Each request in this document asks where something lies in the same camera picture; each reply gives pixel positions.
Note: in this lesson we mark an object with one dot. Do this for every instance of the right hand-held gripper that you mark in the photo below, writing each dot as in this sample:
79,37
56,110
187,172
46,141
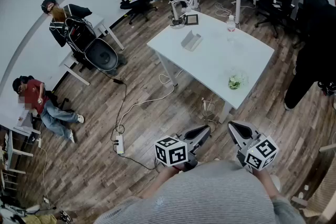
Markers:
261,154

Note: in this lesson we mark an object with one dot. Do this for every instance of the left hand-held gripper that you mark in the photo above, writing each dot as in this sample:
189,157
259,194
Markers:
170,150

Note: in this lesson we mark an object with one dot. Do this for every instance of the person's left forearm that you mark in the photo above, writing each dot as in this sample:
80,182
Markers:
168,169

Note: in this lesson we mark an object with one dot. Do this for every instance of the person's right forearm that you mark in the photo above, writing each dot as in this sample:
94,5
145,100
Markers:
265,181

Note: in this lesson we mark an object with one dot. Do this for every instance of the white flower bouquet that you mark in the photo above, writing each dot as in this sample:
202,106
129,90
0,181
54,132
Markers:
235,81

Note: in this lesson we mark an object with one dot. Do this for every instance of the grey striped shirt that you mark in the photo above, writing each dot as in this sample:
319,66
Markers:
210,191

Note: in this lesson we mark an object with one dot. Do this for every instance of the person's white shoe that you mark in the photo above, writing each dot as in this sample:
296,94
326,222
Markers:
276,182

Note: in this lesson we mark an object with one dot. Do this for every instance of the white power strip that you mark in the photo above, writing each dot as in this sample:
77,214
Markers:
120,144

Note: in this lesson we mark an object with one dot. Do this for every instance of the black green helmet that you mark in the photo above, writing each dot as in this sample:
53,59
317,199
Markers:
326,87

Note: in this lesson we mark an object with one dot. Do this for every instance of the clear water bottle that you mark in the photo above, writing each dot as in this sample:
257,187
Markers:
231,29

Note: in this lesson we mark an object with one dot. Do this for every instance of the silver desk lamp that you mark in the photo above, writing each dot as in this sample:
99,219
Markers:
186,9

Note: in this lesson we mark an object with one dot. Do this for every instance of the white desk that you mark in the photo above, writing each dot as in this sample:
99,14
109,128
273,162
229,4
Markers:
98,21
10,112

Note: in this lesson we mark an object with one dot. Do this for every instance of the black backpack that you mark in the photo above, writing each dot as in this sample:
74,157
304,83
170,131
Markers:
78,34

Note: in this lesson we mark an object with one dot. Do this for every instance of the black picture frame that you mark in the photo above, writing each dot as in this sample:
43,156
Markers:
191,19

